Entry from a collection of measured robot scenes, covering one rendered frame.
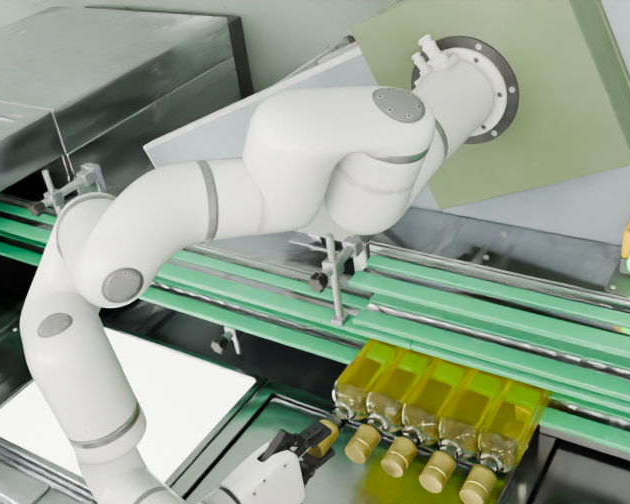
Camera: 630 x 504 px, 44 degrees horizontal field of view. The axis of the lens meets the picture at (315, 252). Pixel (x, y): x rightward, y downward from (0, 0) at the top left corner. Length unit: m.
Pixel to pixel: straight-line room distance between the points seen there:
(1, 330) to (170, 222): 1.12
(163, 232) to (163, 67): 1.36
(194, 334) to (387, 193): 0.88
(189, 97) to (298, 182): 1.42
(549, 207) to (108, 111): 1.12
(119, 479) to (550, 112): 0.72
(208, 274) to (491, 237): 0.53
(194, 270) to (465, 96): 0.67
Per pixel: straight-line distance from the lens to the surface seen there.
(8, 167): 1.80
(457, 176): 1.17
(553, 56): 1.04
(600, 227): 1.24
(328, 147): 0.76
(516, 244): 1.24
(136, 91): 2.03
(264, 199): 0.80
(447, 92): 1.00
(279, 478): 1.08
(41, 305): 0.89
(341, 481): 1.27
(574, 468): 1.33
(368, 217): 0.87
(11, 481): 1.45
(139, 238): 0.75
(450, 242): 1.24
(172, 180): 0.78
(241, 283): 1.41
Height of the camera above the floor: 1.78
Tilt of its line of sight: 43 degrees down
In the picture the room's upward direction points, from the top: 135 degrees counter-clockwise
